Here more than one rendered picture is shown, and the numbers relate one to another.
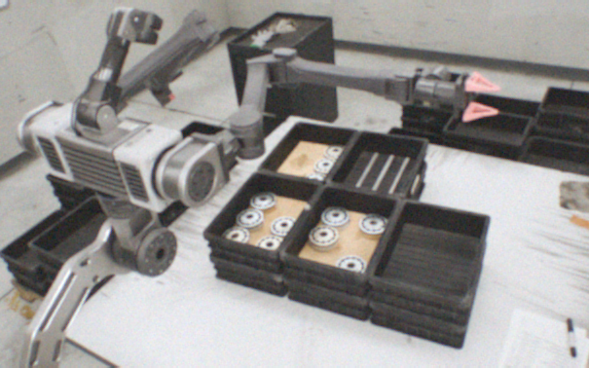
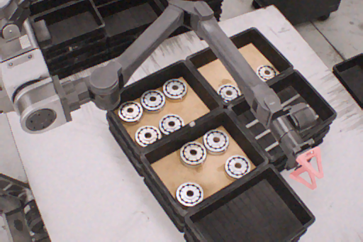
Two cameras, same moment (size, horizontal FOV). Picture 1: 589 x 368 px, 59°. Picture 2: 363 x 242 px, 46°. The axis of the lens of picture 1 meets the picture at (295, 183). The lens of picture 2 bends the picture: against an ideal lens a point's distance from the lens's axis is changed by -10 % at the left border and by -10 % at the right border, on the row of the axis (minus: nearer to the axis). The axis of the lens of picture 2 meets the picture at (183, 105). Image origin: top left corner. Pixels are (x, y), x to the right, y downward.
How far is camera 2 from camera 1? 0.74 m
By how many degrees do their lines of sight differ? 25
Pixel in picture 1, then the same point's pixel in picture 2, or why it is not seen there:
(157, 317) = (57, 135)
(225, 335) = (86, 178)
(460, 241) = (287, 219)
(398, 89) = (260, 112)
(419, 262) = (244, 218)
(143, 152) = (10, 79)
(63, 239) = (57, 21)
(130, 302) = not seen: hidden behind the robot
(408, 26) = not seen: outside the picture
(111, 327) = not seen: hidden behind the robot
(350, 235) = (216, 163)
